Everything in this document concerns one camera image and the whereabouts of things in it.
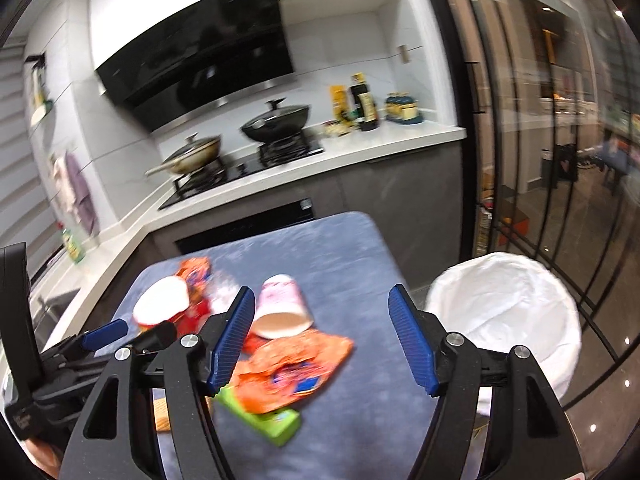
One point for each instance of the black lidded wok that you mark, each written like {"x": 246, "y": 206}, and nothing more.
{"x": 277, "y": 123}

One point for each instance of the yellow seasoning packet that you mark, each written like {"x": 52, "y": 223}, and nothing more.
{"x": 340, "y": 105}

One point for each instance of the steel frying pan with lid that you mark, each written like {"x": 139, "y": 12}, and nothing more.
{"x": 192, "y": 156}

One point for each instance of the small orange snack packet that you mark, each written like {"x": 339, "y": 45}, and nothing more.
{"x": 195, "y": 272}

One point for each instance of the purple hanging towel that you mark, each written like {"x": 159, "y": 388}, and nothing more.
{"x": 82, "y": 204}

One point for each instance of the white kitchen counter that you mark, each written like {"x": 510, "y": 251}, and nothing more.
{"x": 91, "y": 277}

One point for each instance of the green dish soap bottle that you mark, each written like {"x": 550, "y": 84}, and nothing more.
{"x": 72, "y": 245}

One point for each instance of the clear crumpled plastic wrap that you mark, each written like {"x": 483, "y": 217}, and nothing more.
{"x": 221, "y": 290}

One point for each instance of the pink paper cup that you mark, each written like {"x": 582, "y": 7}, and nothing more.
{"x": 281, "y": 310}

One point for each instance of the green snack wrapper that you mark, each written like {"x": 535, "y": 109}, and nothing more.
{"x": 278, "y": 427}

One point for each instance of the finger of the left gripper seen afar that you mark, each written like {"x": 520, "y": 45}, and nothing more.
{"x": 94, "y": 340}

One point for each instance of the small garlic dish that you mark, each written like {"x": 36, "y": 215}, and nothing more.
{"x": 335, "y": 129}

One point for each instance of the blue yellow condiment jar set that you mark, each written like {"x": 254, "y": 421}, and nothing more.
{"x": 402, "y": 109}

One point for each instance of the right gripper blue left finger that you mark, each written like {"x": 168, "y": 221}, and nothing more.
{"x": 225, "y": 334}

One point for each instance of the large orange plastic bag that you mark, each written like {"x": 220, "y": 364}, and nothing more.
{"x": 287, "y": 369}

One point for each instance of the black range hood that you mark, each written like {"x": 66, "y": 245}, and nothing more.
{"x": 203, "y": 53}

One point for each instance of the black gas stove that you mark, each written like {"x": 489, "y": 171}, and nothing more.
{"x": 227, "y": 168}

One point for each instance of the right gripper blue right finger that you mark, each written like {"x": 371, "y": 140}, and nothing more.
{"x": 409, "y": 328}

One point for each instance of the dark soy sauce bottle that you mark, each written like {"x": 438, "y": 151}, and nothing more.
{"x": 365, "y": 108}

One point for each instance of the red snack wrapper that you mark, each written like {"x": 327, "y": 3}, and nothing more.
{"x": 193, "y": 318}

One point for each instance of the white-lined trash bin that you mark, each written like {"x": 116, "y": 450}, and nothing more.
{"x": 501, "y": 300}

